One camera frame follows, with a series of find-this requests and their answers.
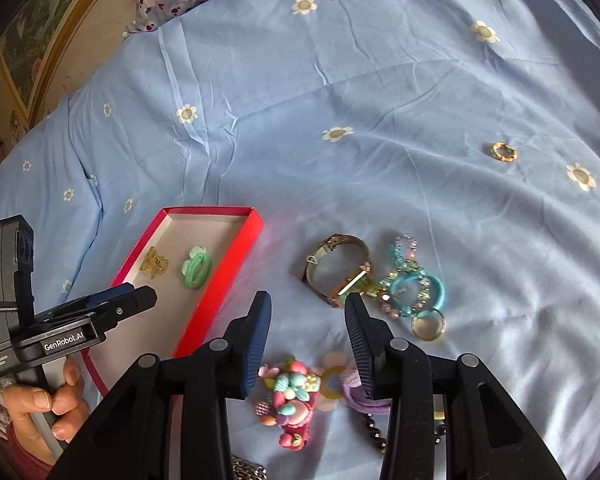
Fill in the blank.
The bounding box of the gold watch green face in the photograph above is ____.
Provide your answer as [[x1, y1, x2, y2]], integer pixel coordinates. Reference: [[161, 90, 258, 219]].
[[300, 233, 372, 309]]

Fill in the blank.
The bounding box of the pastel crystal bead bracelet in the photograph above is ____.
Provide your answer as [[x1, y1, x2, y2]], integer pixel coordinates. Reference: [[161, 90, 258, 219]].
[[374, 233, 434, 321]]

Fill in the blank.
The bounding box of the small gold ring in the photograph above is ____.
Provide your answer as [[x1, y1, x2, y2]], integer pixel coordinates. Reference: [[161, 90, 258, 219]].
[[490, 142, 519, 164]]

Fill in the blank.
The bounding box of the green hair tie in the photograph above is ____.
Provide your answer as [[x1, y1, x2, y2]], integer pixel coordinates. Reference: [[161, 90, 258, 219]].
[[180, 245, 214, 291]]

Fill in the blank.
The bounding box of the yellow hair clip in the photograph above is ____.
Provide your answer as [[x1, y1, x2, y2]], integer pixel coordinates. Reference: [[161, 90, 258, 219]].
[[138, 246, 169, 280]]

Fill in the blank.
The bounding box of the light blue floral bedsheet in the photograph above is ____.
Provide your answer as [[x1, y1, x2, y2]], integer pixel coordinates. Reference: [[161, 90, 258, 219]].
[[0, 0, 600, 479]]

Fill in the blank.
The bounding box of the red shallow jewelry box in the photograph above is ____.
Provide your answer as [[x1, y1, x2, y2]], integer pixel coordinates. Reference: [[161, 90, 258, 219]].
[[82, 206, 263, 394]]

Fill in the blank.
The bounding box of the framed wall picture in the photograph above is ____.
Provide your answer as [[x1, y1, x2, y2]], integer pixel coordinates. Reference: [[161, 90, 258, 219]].
[[0, 0, 96, 124]]

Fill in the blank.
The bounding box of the black bead bracelet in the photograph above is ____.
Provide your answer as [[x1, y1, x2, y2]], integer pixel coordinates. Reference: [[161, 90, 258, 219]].
[[362, 410, 449, 456]]

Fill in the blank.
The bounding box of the purple hair tie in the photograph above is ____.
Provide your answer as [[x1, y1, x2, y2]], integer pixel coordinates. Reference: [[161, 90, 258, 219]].
[[340, 368, 392, 416]]

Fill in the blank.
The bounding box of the blue hair tie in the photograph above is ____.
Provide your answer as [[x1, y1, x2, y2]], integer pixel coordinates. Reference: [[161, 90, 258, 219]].
[[389, 270, 448, 319]]

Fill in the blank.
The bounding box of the pink cartoon hair clip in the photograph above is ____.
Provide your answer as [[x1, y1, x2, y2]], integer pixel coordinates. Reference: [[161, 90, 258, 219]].
[[278, 400, 313, 452]]

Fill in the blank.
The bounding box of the colorful candy bead bracelet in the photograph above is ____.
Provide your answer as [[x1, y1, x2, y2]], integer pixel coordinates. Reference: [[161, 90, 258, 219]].
[[253, 354, 324, 428]]

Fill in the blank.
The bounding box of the person's left hand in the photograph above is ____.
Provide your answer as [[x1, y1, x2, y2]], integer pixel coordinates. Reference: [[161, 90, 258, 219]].
[[3, 356, 90, 466]]

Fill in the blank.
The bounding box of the silver chain necklace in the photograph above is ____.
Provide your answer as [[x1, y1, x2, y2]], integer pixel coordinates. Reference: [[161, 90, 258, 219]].
[[229, 454, 271, 480]]

